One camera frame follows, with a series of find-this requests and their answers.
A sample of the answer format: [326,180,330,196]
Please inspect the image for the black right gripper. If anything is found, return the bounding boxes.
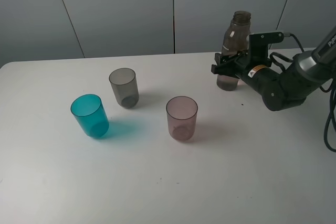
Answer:
[211,50,280,96]

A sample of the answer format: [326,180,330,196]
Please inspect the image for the smoky brown water bottle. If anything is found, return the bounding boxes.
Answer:
[215,10,251,91]

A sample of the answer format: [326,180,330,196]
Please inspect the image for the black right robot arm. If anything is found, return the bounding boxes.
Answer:
[211,29,335,111]

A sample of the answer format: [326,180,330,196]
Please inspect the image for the pink translucent cup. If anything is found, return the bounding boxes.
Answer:
[166,96,198,142]

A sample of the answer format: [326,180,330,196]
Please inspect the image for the grey translucent cup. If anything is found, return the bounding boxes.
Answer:
[109,68,139,109]

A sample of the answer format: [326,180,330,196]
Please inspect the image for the teal translucent cup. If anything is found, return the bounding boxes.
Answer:
[70,94,109,138]

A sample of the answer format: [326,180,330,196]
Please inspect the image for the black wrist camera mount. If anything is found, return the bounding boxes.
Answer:
[247,31,284,67]

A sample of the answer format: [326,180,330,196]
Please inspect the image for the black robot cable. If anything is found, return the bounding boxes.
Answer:
[269,32,336,153]

